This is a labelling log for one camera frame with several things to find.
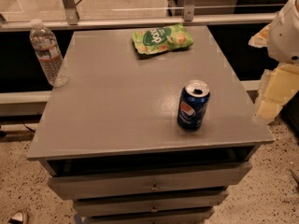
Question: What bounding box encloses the grey drawer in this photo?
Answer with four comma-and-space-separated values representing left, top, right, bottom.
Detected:
49, 161, 251, 200
90, 207, 214, 224
74, 189, 228, 217

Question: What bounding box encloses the blue pepsi can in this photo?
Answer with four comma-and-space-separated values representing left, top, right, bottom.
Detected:
178, 80, 210, 131

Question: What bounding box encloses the metal railing frame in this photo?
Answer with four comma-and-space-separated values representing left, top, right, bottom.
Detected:
0, 0, 287, 32

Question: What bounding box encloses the top grey drawer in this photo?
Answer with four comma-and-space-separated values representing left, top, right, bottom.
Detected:
49, 161, 251, 200

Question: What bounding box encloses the grey drawer cabinet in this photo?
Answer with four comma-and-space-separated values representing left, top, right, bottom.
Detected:
26, 25, 276, 224

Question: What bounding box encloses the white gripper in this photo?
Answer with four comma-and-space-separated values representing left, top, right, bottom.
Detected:
249, 0, 299, 121

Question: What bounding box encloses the clear plastic water bottle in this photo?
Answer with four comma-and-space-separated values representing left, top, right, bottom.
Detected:
30, 19, 69, 88

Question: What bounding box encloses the bottom grey drawer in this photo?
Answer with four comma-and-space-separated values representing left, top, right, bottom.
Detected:
90, 207, 214, 224

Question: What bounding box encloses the green rice chip bag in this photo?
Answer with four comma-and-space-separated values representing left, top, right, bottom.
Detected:
132, 23, 193, 55

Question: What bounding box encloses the middle grey drawer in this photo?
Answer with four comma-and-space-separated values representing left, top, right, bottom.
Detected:
74, 189, 228, 217

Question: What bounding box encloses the shiny shoe tip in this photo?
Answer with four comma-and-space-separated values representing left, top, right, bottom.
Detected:
7, 210, 28, 224

